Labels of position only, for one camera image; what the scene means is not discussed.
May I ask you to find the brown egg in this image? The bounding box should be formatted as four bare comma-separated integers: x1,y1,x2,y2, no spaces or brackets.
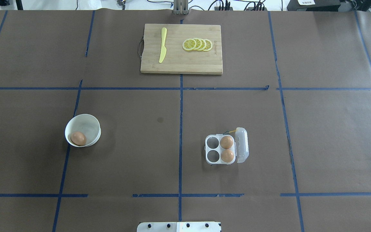
220,135,234,149
220,149,235,163
70,131,87,146

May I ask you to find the clear plastic egg box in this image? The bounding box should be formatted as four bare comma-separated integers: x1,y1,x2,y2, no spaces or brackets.
204,127,249,165

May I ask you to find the wooden cutting board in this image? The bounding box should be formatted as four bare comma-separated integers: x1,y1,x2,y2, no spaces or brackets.
140,24,223,75

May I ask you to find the yellow plastic knife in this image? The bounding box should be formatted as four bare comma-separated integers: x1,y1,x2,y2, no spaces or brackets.
158,27,167,63

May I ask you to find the lemon slice front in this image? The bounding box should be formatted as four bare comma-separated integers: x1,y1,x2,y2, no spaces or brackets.
182,39,197,51

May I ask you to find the lemon slice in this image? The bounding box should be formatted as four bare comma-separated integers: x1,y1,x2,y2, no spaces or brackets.
196,38,206,51
193,38,199,51
182,39,197,51
202,39,213,52

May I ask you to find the white bowl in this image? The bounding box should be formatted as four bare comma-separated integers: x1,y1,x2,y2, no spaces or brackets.
64,114,101,147

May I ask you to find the aluminium frame post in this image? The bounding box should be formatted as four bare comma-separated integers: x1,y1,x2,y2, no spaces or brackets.
173,0,189,15

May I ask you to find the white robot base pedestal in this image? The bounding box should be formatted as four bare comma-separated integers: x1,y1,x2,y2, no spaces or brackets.
137,221,222,232

